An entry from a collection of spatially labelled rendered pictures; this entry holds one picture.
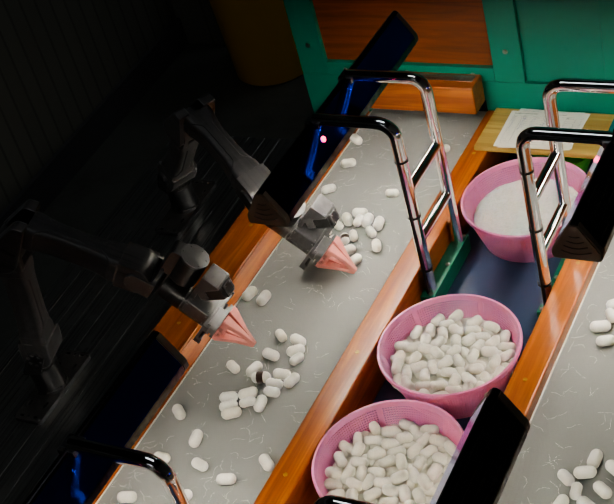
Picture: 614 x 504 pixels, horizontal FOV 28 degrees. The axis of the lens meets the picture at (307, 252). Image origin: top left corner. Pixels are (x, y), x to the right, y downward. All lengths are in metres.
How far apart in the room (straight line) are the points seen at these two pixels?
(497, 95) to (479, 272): 0.47
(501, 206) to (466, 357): 0.45
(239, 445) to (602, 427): 0.63
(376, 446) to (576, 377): 0.37
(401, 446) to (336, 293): 0.45
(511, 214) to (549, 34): 0.40
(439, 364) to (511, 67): 0.79
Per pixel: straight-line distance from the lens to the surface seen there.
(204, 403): 2.37
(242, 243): 2.67
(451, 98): 2.83
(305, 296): 2.52
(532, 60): 2.79
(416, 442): 2.18
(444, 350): 2.34
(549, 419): 2.17
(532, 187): 2.23
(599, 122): 2.76
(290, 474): 2.15
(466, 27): 2.80
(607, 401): 2.19
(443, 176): 2.49
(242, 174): 2.51
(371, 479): 2.14
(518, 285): 2.53
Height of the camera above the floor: 2.32
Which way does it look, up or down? 37 degrees down
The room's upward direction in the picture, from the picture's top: 17 degrees counter-clockwise
